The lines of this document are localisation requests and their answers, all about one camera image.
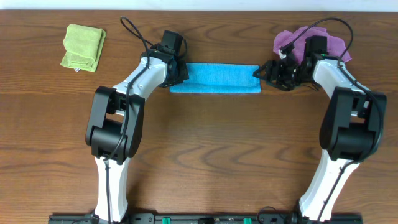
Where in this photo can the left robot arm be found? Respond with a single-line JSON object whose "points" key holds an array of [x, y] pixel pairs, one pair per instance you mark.
{"points": [[114, 130]]}

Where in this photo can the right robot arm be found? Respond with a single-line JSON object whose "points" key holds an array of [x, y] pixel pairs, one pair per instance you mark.
{"points": [[351, 130]]}

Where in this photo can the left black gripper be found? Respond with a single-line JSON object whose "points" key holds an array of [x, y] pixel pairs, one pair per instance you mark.
{"points": [[181, 74]]}

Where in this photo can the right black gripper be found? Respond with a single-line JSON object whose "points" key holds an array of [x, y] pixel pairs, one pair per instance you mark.
{"points": [[277, 75]]}

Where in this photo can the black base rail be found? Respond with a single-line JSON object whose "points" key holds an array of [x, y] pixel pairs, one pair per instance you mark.
{"points": [[149, 218]]}

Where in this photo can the blue cloth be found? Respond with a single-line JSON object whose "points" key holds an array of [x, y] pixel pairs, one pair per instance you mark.
{"points": [[219, 78]]}

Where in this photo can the folded green cloth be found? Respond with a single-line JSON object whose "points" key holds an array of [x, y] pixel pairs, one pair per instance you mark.
{"points": [[83, 47]]}

